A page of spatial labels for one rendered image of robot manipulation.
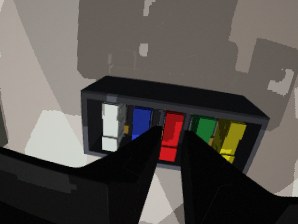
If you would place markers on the green fuse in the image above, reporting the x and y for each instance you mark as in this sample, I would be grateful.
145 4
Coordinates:
203 126

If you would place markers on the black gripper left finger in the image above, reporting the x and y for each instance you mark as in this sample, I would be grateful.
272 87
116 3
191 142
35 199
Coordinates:
111 190

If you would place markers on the red fuse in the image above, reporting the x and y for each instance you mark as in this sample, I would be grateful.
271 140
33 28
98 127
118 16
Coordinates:
172 129

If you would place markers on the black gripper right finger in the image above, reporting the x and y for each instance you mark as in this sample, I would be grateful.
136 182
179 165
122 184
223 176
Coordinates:
215 192

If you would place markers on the blue fuse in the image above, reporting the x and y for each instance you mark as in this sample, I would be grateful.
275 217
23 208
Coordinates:
141 120

